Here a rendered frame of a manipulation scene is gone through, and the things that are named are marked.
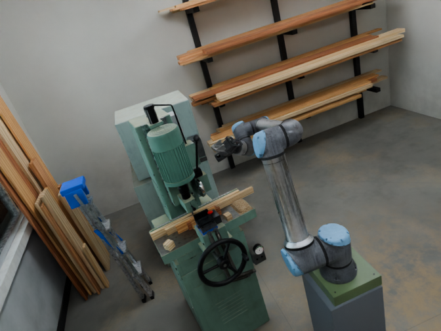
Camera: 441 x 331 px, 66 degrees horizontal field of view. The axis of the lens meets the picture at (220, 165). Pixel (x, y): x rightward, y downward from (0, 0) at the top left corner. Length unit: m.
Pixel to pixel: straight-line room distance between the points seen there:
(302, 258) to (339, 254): 0.19
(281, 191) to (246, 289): 0.91
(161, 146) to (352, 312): 1.29
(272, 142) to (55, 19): 2.99
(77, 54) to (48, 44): 0.27
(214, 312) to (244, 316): 0.25
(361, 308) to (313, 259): 0.41
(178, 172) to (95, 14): 2.54
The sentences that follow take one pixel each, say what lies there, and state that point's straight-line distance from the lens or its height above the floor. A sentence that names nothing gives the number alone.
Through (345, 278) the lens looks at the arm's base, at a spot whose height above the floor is 0.64.
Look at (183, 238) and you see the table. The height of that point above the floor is 0.90.
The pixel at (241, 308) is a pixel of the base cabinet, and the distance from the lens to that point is 2.41.
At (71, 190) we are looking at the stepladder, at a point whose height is 1.14.
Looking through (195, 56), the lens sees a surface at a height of 1.55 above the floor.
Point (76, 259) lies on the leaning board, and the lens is 3.22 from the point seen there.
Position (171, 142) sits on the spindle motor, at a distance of 1.77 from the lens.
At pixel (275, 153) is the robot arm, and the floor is 1.36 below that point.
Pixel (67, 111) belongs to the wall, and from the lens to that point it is 4.16.
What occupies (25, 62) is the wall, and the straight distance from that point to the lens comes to 4.14.
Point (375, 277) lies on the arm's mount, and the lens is 1.96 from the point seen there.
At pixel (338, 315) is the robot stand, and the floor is 0.49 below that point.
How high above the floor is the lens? 2.04
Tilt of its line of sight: 26 degrees down
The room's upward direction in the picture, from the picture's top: 17 degrees counter-clockwise
